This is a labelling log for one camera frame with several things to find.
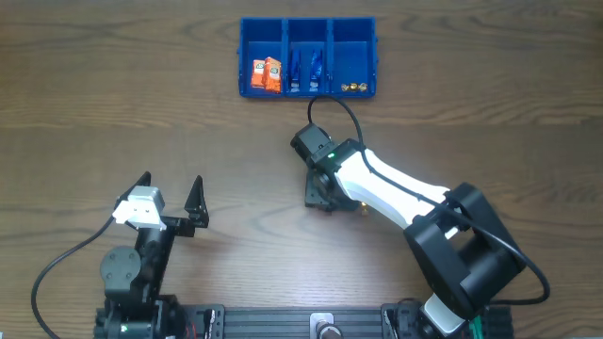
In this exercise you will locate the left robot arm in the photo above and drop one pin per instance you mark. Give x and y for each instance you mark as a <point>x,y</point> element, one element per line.
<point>141,273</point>

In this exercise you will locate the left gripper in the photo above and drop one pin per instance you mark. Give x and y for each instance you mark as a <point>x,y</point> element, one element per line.
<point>181,226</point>

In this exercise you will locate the orange candy box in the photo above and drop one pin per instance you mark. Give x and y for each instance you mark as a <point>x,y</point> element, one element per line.
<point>273,75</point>
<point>257,74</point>

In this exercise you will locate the gold candy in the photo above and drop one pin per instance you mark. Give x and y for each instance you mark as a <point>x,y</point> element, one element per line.
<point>365,210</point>
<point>353,87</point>

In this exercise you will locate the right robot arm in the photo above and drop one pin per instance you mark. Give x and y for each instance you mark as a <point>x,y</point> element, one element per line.
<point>377,188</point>

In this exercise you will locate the blue candy pack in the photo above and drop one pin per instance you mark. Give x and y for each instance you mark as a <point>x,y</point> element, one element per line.
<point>295,70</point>
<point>316,70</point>

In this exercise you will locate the mounting rail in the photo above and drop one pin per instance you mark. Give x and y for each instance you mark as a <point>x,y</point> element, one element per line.
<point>273,322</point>

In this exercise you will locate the blue tray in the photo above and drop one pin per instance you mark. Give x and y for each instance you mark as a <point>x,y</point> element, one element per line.
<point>351,52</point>

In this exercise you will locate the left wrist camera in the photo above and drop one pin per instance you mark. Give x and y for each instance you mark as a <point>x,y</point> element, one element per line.
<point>140,207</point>

